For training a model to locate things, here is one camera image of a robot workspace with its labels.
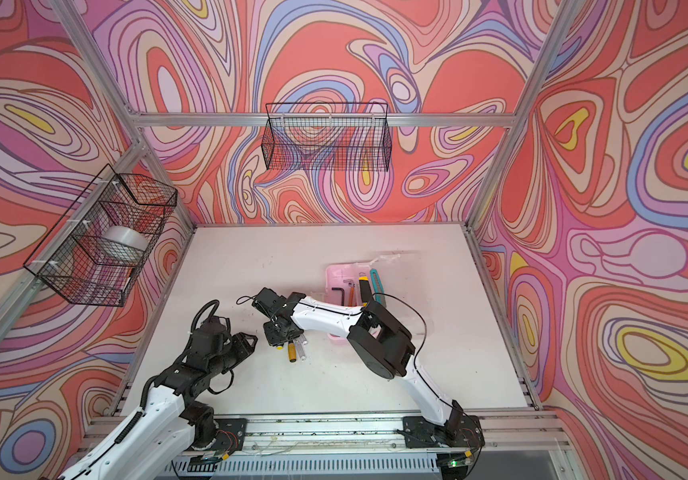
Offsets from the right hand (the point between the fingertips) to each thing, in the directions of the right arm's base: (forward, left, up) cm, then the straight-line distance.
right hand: (282, 342), depth 89 cm
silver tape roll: (+16, +35, +33) cm, 50 cm away
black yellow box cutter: (+14, -26, +8) cm, 30 cm away
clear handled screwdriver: (-1, -6, 0) cm, 6 cm away
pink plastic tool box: (+19, -19, +1) cm, 27 cm away
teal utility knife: (+14, -30, +8) cm, 35 cm away
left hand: (-1, +6, +5) cm, 8 cm away
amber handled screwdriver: (-5, -4, +1) cm, 6 cm away
